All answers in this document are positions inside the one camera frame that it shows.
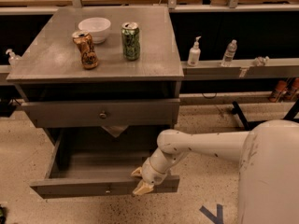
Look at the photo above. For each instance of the white pump bottle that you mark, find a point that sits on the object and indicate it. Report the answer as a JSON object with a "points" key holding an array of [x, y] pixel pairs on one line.
{"points": [[194, 53]]}

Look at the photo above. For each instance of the orange spray bottle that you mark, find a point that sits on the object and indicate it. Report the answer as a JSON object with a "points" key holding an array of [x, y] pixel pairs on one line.
{"points": [[277, 91]]}

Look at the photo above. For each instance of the crumpled plastic wrap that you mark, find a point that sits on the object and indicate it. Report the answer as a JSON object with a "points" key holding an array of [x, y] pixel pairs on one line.
{"points": [[261, 61]]}

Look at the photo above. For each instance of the white bowl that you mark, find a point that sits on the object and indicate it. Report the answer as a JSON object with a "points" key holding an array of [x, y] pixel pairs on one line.
{"points": [[98, 28]]}

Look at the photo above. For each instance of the grey drawer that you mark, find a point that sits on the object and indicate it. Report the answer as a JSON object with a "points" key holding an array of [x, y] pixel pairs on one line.
{"points": [[88, 161], [64, 114]]}

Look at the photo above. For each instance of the grey drawer cabinet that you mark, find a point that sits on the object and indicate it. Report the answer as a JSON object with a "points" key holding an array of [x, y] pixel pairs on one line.
{"points": [[101, 66]]}

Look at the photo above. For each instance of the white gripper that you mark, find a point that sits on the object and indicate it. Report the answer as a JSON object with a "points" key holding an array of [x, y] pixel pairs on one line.
{"points": [[151, 173]]}

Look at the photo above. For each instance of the paper sheet in drawer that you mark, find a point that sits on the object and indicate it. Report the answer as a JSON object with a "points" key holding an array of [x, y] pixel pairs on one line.
{"points": [[115, 131]]}

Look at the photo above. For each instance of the black stand leg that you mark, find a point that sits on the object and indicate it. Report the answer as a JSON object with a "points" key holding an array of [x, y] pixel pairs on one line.
{"points": [[237, 111]]}

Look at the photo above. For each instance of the clear pump bottle left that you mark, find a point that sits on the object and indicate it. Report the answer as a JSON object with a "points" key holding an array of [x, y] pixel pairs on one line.
{"points": [[12, 57]]}

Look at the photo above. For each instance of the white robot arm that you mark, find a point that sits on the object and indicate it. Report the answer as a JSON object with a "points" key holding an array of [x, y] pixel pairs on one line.
{"points": [[268, 157]]}

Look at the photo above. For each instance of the green soda can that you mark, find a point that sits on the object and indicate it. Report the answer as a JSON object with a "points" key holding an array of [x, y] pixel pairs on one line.
{"points": [[130, 40]]}

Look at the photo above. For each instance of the crushed brown soda can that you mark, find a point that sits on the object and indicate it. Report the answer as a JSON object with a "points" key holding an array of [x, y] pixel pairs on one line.
{"points": [[84, 42]]}

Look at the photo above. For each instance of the grey top drawer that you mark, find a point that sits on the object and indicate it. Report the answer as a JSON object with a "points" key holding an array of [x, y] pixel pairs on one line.
{"points": [[64, 114]]}

